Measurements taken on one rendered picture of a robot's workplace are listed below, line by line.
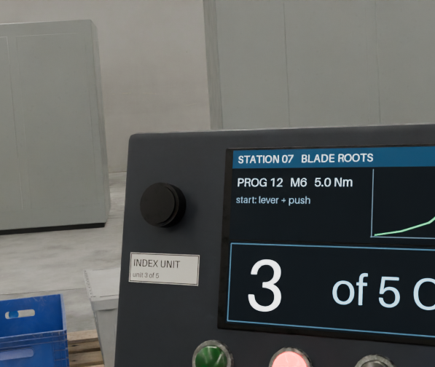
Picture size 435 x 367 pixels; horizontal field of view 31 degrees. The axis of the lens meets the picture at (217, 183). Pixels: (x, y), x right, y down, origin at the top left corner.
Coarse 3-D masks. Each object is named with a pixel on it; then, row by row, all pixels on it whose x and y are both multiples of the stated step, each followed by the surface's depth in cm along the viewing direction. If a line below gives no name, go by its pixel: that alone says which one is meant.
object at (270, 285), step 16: (240, 256) 48; (256, 256) 48; (272, 256) 47; (288, 256) 47; (304, 256) 47; (240, 272) 48; (256, 272) 48; (272, 272) 47; (288, 272) 47; (304, 272) 46; (240, 288) 48; (256, 288) 48; (272, 288) 47; (288, 288) 47; (304, 288) 46; (240, 304) 48; (256, 304) 47; (272, 304) 47; (288, 304) 47; (304, 304) 46; (240, 320) 48; (256, 320) 47; (272, 320) 47; (288, 320) 47
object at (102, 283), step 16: (96, 272) 361; (112, 272) 359; (96, 288) 332; (112, 288) 330; (96, 304) 313; (112, 304) 314; (96, 320) 324; (112, 320) 317; (112, 336) 318; (112, 352) 319
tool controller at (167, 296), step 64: (256, 128) 50; (320, 128) 48; (384, 128) 46; (128, 192) 52; (192, 192) 50; (256, 192) 48; (320, 192) 47; (384, 192) 45; (128, 256) 52; (192, 256) 50; (320, 256) 46; (384, 256) 45; (128, 320) 51; (192, 320) 49; (320, 320) 46; (384, 320) 44
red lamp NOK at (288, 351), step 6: (282, 348) 46; (288, 348) 46; (294, 348) 46; (276, 354) 46; (282, 354) 46; (288, 354) 46; (294, 354) 46; (300, 354) 46; (306, 354) 46; (270, 360) 47; (276, 360) 46; (282, 360) 46; (288, 360) 46; (294, 360) 45; (300, 360) 46; (306, 360) 46; (270, 366) 46; (276, 366) 46; (282, 366) 46; (288, 366) 45; (294, 366) 45; (300, 366) 45; (306, 366) 46; (312, 366) 46
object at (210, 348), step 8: (200, 344) 49; (208, 344) 48; (216, 344) 48; (224, 344) 48; (200, 352) 48; (208, 352) 48; (216, 352) 48; (224, 352) 48; (192, 360) 49; (200, 360) 48; (208, 360) 48; (216, 360) 47; (224, 360) 48; (232, 360) 48
